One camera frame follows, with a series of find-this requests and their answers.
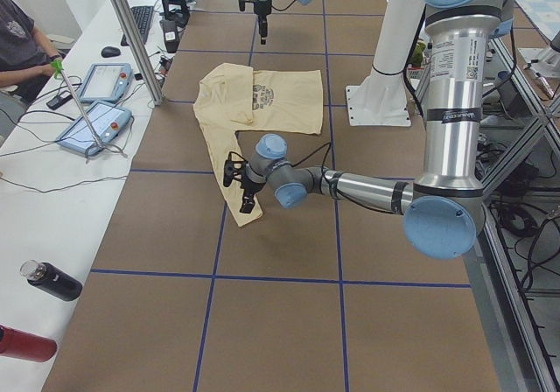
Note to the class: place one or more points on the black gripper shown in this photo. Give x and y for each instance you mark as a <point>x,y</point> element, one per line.
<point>262,10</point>
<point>250,185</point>

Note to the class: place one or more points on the cream long-sleeve printed shirt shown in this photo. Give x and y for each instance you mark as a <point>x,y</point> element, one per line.
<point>236,98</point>

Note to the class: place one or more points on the black box with label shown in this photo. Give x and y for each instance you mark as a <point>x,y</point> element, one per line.
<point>170,34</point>

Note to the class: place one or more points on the black keyboard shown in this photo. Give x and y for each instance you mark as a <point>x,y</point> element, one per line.
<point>143,16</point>

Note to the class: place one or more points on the black computer mouse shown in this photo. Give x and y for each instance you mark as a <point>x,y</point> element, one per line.
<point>110,52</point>

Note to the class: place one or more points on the upper teach pendant tablet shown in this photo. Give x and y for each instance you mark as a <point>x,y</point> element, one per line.
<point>106,82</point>

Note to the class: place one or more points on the teach pendant tablet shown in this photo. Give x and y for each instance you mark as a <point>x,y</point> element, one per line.
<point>106,82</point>
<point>105,121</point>

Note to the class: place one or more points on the lower teach pendant tablet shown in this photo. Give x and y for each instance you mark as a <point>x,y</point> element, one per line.
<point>105,121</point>

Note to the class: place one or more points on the metal rod with green tip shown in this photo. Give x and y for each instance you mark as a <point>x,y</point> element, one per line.
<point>59,74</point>

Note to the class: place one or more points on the black phone on desk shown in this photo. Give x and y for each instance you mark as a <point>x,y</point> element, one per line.
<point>59,100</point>

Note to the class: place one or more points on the black water bottle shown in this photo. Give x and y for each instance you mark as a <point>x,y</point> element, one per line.
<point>50,279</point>

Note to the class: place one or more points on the seated person in grey shirt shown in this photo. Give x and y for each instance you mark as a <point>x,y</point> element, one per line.
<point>26,53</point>

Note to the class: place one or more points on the red water bottle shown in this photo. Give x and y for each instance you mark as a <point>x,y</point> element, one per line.
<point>26,346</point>

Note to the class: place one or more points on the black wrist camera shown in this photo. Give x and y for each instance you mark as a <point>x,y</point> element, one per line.
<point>234,169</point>

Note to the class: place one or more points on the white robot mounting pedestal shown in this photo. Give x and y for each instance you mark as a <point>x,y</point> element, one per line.
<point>380,100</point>

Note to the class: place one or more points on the aluminium frame post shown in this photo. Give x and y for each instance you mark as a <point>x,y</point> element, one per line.
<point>136,45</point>

